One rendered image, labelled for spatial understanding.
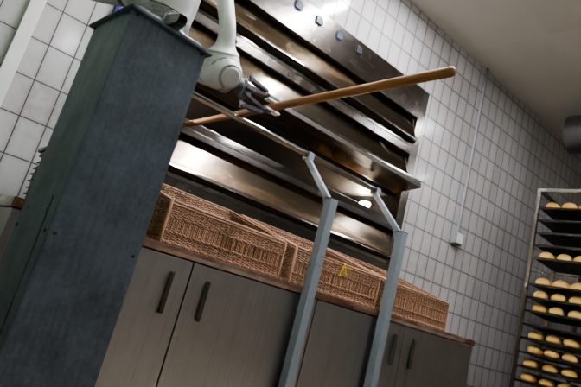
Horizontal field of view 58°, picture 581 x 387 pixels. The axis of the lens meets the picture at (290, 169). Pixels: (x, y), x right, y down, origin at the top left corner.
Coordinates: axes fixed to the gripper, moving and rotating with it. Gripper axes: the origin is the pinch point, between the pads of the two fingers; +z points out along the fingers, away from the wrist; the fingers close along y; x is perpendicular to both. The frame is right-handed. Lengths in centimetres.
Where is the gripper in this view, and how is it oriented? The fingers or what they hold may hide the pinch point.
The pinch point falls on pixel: (272, 106)
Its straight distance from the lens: 204.3
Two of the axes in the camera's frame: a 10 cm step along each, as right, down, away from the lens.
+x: 6.3, -0.4, -7.7
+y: -2.5, 9.3, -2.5
